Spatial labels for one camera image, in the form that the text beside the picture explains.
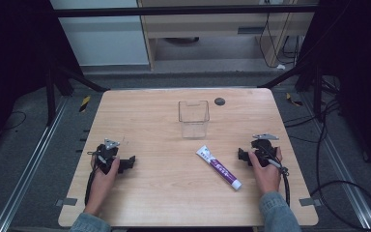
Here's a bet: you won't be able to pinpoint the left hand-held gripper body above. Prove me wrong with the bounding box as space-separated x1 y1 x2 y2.
91 138 124 175

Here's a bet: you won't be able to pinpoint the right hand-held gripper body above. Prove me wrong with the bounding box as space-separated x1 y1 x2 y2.
250 132 281 168

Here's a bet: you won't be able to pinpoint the person's left hand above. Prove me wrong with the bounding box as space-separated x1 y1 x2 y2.
83 155 122 217

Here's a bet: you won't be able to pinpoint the person's right hand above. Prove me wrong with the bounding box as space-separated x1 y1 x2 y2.
247 146 284 195

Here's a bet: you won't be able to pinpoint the white and purple toothpaste tube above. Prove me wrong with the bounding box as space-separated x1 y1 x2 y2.
195 144 243 191

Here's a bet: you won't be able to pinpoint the yellow and black tape strip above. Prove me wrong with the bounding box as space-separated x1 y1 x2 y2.
285 92 303 107
78 95 92 113

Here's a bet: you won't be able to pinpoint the clear plastic container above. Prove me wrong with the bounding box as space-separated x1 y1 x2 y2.
178 100 211 139

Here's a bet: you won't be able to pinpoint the black metal stand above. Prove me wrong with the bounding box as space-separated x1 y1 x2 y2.
257 57 325 122
44 59 111 128

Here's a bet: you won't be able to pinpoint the white cabinet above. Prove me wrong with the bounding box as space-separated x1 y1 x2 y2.
48 0 151 68

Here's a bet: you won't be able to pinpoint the wooden desk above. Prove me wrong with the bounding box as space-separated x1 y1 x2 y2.
136 0 320 72

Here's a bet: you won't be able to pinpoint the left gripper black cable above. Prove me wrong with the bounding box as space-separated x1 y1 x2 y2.
83 150 108 206

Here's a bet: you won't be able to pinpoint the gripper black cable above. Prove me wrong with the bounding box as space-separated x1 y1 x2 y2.
83 150 108 206
260 145 292 207

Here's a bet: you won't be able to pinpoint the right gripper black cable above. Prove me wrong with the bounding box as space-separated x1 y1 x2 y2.
260 145 292 207

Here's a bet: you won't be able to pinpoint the grey metal table bracket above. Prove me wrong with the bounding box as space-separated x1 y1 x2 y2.
55 197 78 208
299 197 322 208

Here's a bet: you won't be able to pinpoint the metal floor rail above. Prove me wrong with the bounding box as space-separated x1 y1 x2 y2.
0 96 70 232
300 92 371 230

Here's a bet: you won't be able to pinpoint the black looped floor cable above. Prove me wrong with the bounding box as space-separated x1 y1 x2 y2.
283 96 371 231

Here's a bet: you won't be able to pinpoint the thin black floor cable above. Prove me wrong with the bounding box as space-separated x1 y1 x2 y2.
0 110 28 133

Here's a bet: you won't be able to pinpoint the black hanging desk cables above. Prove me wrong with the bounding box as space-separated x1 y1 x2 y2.
258 12 303 70

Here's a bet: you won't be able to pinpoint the black horizontal frame bar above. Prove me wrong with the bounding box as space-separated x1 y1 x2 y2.
49 4 320 18

